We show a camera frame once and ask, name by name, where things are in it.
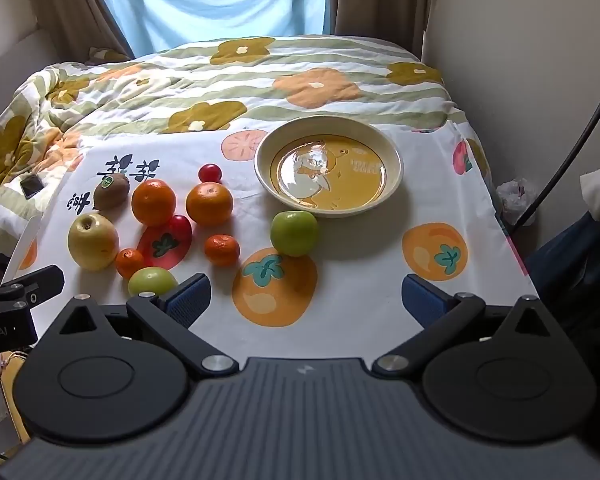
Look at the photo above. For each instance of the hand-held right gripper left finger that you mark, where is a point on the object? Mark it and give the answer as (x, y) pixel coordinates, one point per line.
(192, 301)

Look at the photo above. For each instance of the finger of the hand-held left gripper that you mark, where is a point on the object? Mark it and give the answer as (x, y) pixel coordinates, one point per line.
(35, 286)

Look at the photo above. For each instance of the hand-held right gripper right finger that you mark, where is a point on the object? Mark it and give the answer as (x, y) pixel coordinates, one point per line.
(422, 301)

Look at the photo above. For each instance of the yellow-green apple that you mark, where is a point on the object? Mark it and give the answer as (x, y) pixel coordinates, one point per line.
(150, 281)

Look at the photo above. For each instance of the yellow apple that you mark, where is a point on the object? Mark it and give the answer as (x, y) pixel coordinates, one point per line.
(92, 242)

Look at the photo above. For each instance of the large orange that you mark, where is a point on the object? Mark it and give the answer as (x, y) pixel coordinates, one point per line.
(153, 202)
(209, 204)

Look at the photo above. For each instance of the green apple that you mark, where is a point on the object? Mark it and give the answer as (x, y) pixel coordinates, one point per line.
(294, 232)

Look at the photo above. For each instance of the yellow duck print bowl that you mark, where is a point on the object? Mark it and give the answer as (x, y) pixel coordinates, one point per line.
(325, 175)

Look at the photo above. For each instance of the small mandarin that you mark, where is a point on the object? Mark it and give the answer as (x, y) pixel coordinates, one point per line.
(129, 262)
(222, 250)

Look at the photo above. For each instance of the persimmon print white tablecloth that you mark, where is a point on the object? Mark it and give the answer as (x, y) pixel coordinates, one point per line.
(360, 260)

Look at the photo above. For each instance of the red cherry tomato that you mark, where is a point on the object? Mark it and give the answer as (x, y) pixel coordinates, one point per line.
(180, 224)
(210, 172)

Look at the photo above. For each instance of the black phone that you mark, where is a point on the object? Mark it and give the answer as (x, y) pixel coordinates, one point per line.
(31, 186)

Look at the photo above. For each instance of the brown kiwi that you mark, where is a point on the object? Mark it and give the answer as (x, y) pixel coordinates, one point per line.
(112, 192)

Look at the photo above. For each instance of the white plastic bag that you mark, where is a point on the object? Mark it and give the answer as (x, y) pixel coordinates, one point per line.
(512, 195)

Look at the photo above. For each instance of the person's blue jeans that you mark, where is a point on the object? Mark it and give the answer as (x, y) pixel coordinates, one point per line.
(575, 270)

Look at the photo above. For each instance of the floral striped blanket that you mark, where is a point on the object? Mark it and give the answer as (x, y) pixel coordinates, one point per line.
(205, 85)

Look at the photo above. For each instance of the olive patterned cloth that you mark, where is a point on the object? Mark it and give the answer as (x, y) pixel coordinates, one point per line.
(107, 55)

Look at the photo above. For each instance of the brown curtain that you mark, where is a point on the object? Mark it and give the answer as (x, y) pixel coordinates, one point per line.
(380, 0)
(65, 5)

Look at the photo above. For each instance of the light blue window cloth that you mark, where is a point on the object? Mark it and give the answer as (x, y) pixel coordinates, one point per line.
(215, 0)

